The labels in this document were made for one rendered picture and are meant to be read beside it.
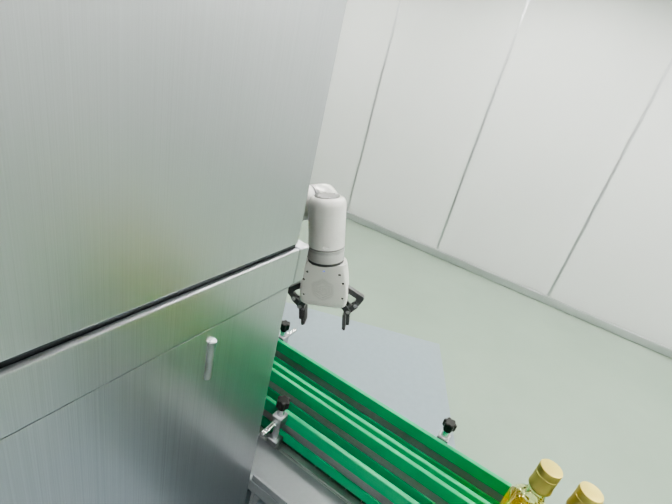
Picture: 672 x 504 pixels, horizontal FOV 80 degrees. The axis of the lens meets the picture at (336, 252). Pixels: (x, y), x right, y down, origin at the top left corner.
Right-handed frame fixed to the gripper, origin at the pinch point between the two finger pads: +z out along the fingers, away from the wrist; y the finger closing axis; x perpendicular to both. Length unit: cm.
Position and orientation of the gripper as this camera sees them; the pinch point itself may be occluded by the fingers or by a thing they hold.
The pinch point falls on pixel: (324, 320)
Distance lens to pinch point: 90.3
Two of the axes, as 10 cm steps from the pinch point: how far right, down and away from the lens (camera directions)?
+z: -0.4, 9.2, 4.0
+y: 9.8, 1.0, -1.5
